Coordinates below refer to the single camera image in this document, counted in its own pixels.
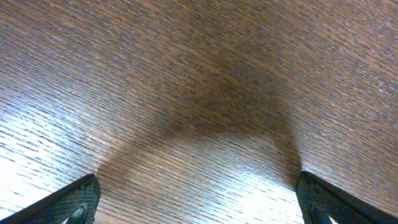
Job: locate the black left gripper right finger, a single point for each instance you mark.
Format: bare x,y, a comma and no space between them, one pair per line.
322,202

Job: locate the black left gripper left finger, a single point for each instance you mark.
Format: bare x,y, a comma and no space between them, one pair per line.
74,203

